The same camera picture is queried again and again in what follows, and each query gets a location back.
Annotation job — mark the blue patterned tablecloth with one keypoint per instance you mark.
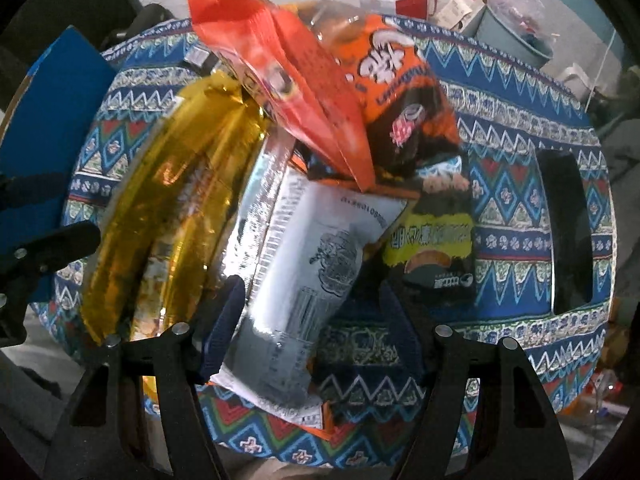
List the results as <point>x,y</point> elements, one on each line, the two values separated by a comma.
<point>515,125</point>

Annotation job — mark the dark yellow-label snack packet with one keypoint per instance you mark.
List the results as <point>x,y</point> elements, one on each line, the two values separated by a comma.
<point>435,240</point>

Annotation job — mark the blue cardboard box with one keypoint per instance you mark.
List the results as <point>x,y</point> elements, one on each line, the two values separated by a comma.
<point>60,110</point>

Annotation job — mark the orange and black chip bag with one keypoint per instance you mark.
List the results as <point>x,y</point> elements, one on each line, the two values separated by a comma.
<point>395,85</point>

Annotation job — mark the black device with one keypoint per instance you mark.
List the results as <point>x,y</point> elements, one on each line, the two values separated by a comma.
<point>145,20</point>

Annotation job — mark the red-orange snack packet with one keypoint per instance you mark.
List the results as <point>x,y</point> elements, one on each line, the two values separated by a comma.
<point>295,75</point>

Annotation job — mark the black rectangular case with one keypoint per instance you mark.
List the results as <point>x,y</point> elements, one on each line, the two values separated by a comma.
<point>570,230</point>

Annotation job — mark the white power strip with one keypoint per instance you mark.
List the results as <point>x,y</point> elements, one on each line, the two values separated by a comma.
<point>577,80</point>

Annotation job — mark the white and silver snack packet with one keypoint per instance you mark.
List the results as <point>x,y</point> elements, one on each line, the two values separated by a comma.
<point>310,260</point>

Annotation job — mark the gold foil snack packet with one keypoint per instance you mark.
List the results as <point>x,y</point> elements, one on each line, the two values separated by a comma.
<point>165,185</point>

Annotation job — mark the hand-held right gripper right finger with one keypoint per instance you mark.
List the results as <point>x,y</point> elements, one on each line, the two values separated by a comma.
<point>400,320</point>

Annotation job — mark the white paper carton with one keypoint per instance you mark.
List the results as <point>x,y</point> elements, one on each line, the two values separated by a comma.
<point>462,5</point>

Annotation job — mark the grey-blue bin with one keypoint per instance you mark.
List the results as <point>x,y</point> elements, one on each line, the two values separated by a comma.
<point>510,35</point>

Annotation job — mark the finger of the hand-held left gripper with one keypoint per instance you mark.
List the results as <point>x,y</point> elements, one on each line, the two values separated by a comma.
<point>35,187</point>
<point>55,242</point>

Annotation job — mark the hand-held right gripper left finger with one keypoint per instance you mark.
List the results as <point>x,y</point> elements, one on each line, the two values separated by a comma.
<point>225,320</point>

